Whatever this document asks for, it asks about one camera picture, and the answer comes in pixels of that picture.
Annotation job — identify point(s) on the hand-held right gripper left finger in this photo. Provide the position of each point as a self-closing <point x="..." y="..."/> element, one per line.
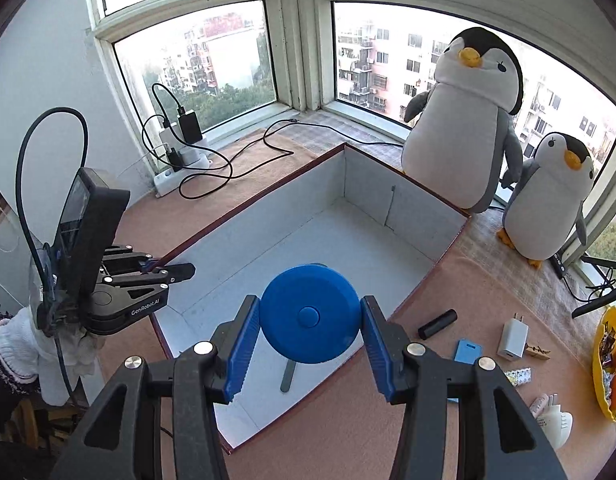
<point x="242" y="350"/>

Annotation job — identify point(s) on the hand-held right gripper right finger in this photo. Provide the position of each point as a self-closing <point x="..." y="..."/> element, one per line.
<point x="378" y="350"/>

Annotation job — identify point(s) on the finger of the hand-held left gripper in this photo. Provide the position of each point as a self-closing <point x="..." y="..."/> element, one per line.
<point x="132" y="257"/>
<point x="172" y="274"/>

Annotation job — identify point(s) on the blue round tape measure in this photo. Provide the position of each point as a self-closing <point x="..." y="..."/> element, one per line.
<point x="308" y="317"/>

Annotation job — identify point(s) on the patterned silver lighter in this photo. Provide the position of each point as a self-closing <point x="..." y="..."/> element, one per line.
<point x="518" y="377"/>

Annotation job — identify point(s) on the person's left forearm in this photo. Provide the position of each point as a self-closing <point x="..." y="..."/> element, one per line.
<point x="10" y="350"/>

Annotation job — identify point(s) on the person's left hand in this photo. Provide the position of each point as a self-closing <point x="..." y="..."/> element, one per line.
<point x="55" y="377"/>

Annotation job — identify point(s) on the black cylinder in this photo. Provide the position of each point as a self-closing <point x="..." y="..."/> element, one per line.
<point x="437" y="325"/>

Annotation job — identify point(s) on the white power strip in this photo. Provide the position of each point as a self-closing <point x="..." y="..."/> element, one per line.
<point x="162" y="182"/>

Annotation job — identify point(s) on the blue phone stand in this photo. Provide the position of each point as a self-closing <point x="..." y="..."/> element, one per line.
<point x="468" y="352"/>

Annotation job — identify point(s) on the small black plug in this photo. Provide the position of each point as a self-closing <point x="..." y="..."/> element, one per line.
<point x="175" y="157"/>

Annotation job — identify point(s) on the white charger block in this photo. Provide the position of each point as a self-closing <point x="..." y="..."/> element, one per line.
<point x="196" y="156"/>

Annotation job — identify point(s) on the white power adapter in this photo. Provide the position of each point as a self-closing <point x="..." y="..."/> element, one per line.
<point x="168" y="137"/>

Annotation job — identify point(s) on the white USB charger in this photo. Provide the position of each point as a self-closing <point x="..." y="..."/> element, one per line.
<point x="512" y="340"/>

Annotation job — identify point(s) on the black power adapter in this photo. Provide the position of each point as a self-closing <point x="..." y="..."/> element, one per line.
<point x="190" y="125"/>

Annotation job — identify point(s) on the wooden clothespin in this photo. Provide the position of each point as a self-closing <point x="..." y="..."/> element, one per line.
<point x="538" y="352"/>

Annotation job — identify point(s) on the small pink tube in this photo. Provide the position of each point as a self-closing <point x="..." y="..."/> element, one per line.
<point x="539" y="405"/>

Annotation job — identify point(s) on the white plug-in device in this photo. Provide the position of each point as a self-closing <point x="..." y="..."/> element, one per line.
<point x="558" y="425"/>

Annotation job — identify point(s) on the wooden stool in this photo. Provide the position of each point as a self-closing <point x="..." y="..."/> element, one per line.
<point x="32" y="425"/>

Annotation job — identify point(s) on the black power strip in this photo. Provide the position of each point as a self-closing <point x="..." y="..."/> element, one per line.
<point x="558" y="266"/>

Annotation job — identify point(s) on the small penguin plush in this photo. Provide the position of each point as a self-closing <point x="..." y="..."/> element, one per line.
<point x="543" y="210"/>

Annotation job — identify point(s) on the large penguin plush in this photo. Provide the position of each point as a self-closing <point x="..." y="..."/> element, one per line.
<point x="453" y="145"/>

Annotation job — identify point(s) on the yellow bowl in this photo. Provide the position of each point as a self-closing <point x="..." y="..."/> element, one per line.
<point x="600" y="375"/>

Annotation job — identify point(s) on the black tripod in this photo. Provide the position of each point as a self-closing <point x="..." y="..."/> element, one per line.
<point x="598" y="305"/>

